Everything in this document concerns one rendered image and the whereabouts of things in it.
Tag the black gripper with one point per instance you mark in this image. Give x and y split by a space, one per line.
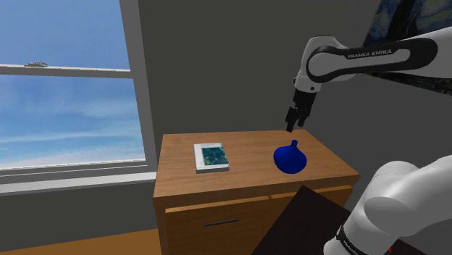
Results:
303 100

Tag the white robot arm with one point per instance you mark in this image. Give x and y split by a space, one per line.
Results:
395 205

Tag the blue round vase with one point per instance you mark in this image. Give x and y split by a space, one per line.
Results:
290 160

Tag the wooden chest of drawers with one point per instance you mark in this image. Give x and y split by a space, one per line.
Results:
247 166

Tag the white book with green cover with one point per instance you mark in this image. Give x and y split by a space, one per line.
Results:
211 157

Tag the grey framed window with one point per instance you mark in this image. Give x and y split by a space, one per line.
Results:
67 95

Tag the blue swirling wall painting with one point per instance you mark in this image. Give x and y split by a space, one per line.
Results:
402 21

